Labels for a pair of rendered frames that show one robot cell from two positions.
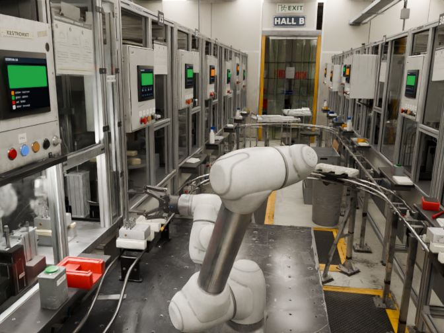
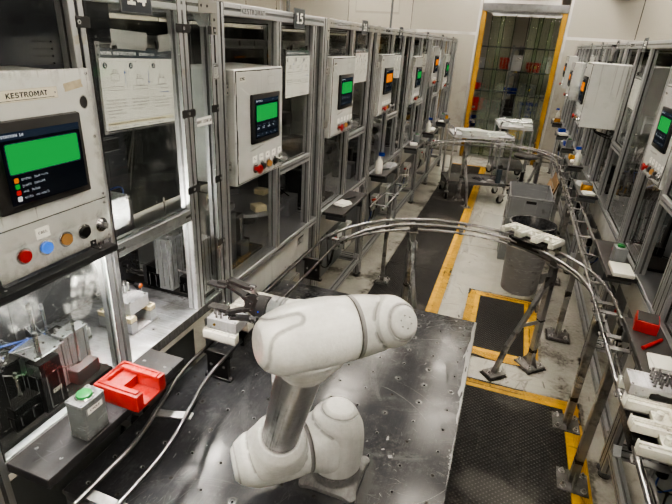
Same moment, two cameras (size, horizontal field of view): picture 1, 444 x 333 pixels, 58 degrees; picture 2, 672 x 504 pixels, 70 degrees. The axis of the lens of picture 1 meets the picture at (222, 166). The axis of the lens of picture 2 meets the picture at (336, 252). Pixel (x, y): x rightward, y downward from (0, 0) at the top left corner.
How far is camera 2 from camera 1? 0.48 m
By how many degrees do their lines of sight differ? 14
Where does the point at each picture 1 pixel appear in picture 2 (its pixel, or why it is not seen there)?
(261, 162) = (322, 333)
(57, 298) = (88, 429)
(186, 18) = not seen: outside the picture
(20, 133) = (39, 226)
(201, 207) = not seen: hidden behind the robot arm
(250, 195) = (303, 374)
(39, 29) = (68, 79)
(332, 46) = (581, 30)
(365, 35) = (634, 15)
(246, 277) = (333, 426)
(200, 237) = not seen: hidden behind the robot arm
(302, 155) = (391, 322)
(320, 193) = (516, 253)
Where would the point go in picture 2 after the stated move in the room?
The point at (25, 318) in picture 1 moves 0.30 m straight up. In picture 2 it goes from (49, 448) to (26, 354)
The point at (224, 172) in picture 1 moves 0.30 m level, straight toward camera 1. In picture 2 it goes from (262, 344) to (182, 477)
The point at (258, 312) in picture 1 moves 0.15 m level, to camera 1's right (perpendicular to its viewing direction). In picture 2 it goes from (347, 468) to (398, 479)
